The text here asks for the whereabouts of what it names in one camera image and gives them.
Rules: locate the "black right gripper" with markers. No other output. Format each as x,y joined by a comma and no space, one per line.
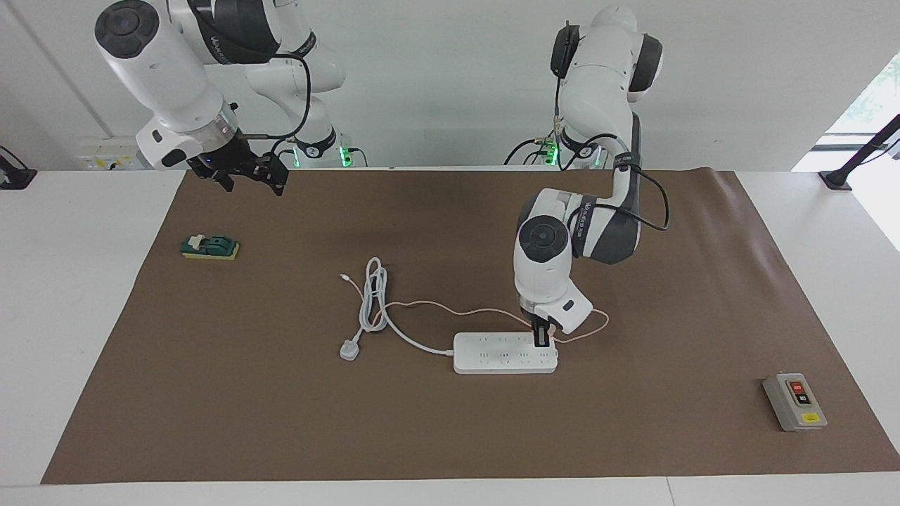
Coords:
235,158

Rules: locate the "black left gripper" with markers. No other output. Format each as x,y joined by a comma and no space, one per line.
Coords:
536,322

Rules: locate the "white power strip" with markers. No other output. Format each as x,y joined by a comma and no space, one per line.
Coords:
492,358

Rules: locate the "brown table mat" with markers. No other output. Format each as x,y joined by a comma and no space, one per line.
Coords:
492,436

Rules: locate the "green knife switch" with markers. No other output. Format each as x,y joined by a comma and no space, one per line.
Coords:
211,246

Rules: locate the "white wall outlet box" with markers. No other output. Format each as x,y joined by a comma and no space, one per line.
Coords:
105,151

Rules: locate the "black clamp mount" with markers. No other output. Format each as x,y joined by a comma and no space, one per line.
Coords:
14,179

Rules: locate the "grey push-button switch box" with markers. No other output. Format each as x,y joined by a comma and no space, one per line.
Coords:
791,404

